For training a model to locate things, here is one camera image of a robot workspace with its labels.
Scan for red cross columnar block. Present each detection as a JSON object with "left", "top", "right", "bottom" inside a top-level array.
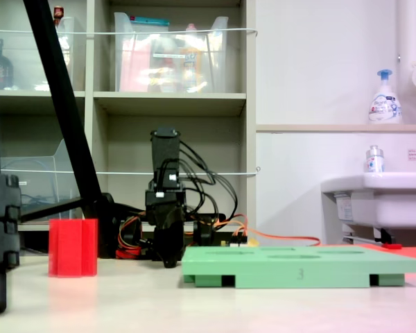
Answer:
[{"left": 48, "top": 218, "right": 99, "bottom": 278}]

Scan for green shape hole board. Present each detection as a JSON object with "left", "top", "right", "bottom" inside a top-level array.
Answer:
[{"left": 181, "top": 245, "right": 416, "bottom": 289}]

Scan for beige shelf unit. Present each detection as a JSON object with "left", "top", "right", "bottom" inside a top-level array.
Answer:
[{"left": 0, "top": 0, "right": 257, "bottom": 233}]

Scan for pink package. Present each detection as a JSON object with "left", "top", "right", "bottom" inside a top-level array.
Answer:
[{"left": 119, "top": 37, "right": 152, "bottom": 92}]

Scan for white orange detergent bottle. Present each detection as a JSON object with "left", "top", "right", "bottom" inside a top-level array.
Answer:
[{"left": 180, "top": 23, "right": 204, "bottom": 92}]

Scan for black tripod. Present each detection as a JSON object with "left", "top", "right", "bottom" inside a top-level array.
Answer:
[
  {"left": 0, "top": 0, "right": 21, "bottom": 315},
  {"left": 19, "top": 0, "right": 121, "bottom": 259}
]

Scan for large clear plastic bin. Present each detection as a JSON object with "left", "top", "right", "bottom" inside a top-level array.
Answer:
[{"left": 113, "top": 12, "right": 229, "bottom": 94}]

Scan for teal flat box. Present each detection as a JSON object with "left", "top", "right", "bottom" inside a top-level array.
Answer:
[{"left": 130, "top": 15, "right": 171, "bottom": 33}]

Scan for dark glass bottle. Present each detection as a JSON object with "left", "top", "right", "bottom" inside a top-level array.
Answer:
[{"left": 0, "top": 37, "right": 15, "bottom": 91}]

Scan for small clear sanitizer bottle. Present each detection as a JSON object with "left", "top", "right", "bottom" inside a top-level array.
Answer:
[{"left": 365, "top": 144, "right": 386, "bottom": 173}]

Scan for white sink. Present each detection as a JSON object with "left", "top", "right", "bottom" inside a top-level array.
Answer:
[{"left": 320, "top": 171, "right": 416, "bottom": 230}]

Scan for white blue soap pump bottle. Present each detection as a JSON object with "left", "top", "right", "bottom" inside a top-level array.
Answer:
[{"left": 368, "top": 69, "right": 403, "bottom": 125}]

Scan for black gripper wire loop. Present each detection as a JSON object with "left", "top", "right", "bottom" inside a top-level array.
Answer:
[{"left": 155, "top": 158, "right": 171, "bottom": 195}]

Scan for thin red orange wires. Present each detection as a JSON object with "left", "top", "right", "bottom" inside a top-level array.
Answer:
[{"left": 119, "top": 215, "right": 148, "bottom": 259}]

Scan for white cord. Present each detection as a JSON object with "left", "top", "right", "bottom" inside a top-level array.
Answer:
[
  {"left": 0, "top": 166, "right": 261, "bottom": 177},
  {"left": 0, "top": 28, "right": 259, "bottom": 38}
]

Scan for long black wire bundle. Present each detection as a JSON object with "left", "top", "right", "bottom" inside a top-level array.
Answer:
[{"left": 178, "top": 140, "right": 219, "bottom": 223}]

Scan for long orange wire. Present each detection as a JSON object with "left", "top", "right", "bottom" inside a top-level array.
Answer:
[{"left": 211, "top": 214, "right": 322, "bottom": 248}]

